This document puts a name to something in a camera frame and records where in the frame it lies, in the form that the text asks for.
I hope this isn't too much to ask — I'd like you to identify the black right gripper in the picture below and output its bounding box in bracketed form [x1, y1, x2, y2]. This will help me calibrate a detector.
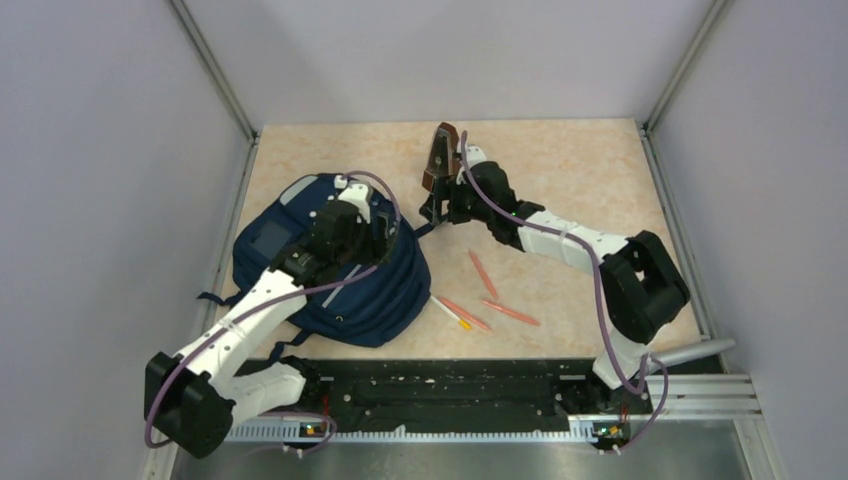
[420, 175, 493, 226]

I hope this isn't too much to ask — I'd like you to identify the navy blue student backpack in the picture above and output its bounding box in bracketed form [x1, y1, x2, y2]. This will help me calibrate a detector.
[199, 173, 431, 348]

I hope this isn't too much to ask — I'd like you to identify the white yellow-tipped pen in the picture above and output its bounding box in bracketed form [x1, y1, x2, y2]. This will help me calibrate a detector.
[430, 295, 472, 331]

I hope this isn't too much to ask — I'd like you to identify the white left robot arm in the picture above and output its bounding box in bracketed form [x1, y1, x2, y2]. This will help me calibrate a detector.
[143, 196, 402, 458]

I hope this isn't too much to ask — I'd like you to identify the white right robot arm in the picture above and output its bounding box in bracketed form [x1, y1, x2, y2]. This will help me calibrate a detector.
[419, 157, 691, 412]

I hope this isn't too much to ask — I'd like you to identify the brown wooden metronome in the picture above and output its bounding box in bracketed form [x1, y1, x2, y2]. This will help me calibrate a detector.
[422, 122, 460, 193]

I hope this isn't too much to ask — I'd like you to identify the pink pen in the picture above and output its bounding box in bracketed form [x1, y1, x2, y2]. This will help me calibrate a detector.
[481, 299, 540, 326]
[437, 296, 491, 331]
[468, 249, 499, 300]

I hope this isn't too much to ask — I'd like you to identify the grey metal tube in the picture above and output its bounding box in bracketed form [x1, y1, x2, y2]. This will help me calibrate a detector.
[651, 338, 736, 367]

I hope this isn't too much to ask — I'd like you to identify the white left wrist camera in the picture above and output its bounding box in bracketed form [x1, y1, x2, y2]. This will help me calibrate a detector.
[333, 175, 373, 224]

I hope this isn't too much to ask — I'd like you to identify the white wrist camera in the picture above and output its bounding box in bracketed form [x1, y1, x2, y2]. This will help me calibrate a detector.
[333, 175, 373, 224]
[460, 144, 488, 168]

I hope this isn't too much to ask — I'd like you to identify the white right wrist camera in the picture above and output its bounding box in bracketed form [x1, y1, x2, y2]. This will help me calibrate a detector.
[460, 144, 488, 168]

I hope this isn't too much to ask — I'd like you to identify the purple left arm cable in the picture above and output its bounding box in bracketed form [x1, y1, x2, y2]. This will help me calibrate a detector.
[144, 170, 403, 458]

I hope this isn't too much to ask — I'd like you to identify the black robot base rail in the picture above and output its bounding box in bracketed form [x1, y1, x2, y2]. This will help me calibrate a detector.
[225, 357, 657, 442]

